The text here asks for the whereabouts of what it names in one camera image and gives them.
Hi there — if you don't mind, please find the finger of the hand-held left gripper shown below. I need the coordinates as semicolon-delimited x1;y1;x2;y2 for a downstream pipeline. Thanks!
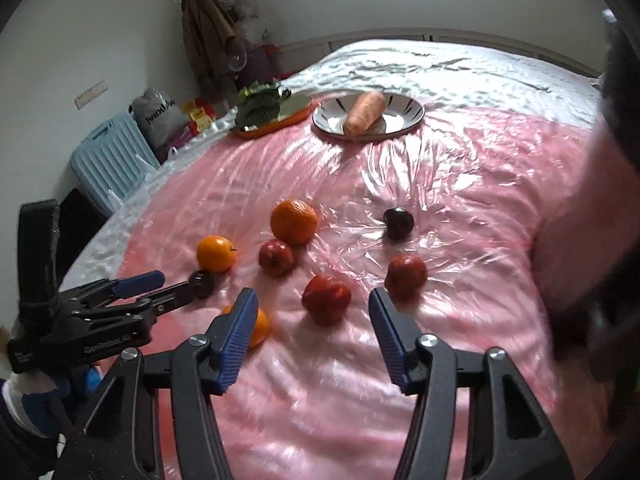
100;280;198;320
65;270;166;308

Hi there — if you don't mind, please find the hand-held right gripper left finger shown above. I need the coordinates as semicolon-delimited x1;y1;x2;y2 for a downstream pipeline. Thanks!
52;287;261;480

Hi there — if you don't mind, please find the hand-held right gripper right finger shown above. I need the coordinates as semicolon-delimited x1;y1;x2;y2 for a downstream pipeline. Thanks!
368;287;576;480

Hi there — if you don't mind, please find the small orange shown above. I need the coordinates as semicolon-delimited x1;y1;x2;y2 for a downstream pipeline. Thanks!
222;304;271;350
196;235;237;274

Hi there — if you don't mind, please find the dark plum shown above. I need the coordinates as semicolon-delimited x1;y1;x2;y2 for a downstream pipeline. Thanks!
189;270;217;300
383;206;415;241

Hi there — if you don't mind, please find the red apple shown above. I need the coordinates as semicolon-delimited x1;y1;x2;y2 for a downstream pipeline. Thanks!
258;239;296;277
384;254;429;304
301;274;352;327

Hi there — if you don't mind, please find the large orange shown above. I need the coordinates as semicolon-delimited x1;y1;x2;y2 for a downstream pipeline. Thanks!
270;199;319;246

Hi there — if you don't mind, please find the person's left hand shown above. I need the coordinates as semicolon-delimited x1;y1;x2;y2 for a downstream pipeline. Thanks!
20;365;103;436

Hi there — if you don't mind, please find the light blue suitcase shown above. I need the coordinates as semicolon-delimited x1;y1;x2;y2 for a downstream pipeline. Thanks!
70;112;162;218

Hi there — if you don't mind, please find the grey bag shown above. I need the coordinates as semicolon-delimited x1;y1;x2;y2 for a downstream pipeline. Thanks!
131;87;188;153

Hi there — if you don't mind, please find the yellow red packet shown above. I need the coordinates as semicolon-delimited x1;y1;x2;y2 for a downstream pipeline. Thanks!
180;97;221;133

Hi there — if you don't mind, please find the pink plastic sheet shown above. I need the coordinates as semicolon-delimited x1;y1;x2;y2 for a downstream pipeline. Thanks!
120;105;601;480

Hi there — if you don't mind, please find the leafy green vegetable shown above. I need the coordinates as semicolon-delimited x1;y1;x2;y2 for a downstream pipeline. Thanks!
234;81;292;131

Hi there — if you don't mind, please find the orange plate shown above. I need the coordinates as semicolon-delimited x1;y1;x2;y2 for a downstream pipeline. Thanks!
231;91;313;140

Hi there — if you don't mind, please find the carrot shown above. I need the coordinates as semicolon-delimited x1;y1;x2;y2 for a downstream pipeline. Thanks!
343;91;387;137

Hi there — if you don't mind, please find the white striped plate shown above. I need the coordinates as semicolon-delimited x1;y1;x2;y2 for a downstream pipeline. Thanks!
312;91;426;138

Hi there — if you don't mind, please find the purple bag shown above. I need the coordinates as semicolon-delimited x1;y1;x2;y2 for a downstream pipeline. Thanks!
247;42;281;78

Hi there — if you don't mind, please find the brown hanging coat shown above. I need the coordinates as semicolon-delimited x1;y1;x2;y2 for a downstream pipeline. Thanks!
181;0;238;91

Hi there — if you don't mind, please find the white bed cover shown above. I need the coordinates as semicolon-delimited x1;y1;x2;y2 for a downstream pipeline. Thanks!
57;39;608;291

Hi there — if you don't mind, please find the white wall strip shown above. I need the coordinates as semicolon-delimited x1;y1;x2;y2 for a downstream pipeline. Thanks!
75;80;110;110

